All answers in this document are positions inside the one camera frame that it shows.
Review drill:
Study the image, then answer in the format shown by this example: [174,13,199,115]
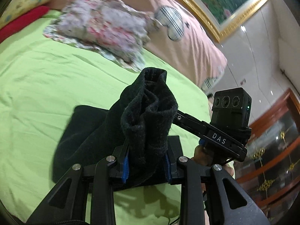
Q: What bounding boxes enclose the black pants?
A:
[52,67,178,187]

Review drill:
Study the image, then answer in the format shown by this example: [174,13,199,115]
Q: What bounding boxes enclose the right hand holding gripper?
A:
[191,145,234,177]

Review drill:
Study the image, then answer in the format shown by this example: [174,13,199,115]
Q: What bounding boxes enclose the red wooden cabinet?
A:
[234,89,299,224]

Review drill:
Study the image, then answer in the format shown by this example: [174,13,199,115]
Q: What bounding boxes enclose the pink blanket with plaid hearts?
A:
[46,0,228,92]

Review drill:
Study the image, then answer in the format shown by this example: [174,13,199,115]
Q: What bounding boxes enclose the green bed sheet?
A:
[1,10,210,224]

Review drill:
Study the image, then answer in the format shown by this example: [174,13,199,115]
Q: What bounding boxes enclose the gold framed landscape painting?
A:
[179,0,268,43]

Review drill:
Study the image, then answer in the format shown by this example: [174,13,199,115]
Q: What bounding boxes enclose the floral ruffled pillow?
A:
[43,0,162,73]

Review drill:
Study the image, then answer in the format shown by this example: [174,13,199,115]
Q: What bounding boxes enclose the red pillow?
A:
[1,6,49,43]

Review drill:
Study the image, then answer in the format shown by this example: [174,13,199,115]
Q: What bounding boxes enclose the black camera box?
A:
[210,87,252,128]

